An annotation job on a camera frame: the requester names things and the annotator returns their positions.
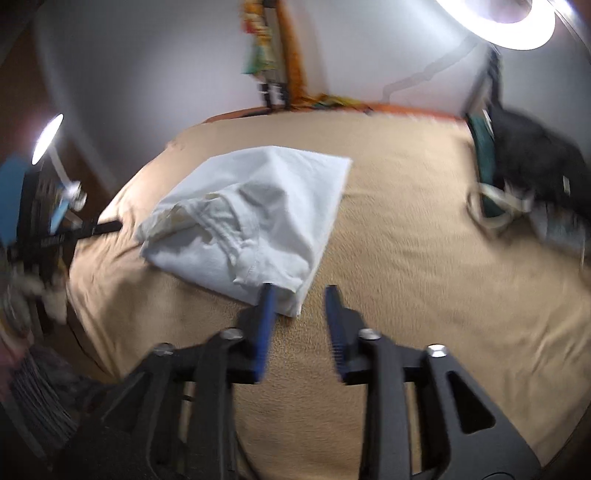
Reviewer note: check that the beige blanket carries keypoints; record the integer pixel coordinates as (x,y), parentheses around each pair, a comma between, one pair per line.
(415,277)

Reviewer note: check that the orange bed sheet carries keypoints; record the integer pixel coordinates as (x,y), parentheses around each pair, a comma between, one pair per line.
(415,110)

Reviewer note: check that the grey striped cloth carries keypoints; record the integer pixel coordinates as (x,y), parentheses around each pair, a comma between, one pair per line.
(41,401)

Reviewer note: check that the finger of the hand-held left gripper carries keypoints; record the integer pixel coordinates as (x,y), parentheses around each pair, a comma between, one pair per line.
(99,228)

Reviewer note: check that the blue chair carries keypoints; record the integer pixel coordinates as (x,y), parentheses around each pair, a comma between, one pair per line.
(11,198)

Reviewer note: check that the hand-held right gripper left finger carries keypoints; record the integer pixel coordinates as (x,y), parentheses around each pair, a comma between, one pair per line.
(265,318)

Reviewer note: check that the white t-shirt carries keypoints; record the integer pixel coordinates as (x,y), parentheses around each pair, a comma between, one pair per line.
(286,184)

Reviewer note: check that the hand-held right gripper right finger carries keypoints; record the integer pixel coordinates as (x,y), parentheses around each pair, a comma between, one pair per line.
(334,323)

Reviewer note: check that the colourful printed scarf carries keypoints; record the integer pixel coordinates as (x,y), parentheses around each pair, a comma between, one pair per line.
(256,41)

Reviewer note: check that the folded camera tripod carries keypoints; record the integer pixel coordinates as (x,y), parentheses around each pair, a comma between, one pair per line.
(277,69)

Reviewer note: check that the dark green folded garment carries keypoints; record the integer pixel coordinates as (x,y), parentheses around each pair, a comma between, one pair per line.
(485,157)

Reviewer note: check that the light grey folded cloth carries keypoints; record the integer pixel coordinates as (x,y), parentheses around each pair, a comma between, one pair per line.
(558,226)

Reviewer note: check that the white clip desk lamp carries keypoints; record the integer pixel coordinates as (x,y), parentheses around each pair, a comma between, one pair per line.
(46,138)

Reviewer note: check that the black folded garment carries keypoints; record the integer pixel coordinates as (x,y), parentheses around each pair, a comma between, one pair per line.
(531,147)

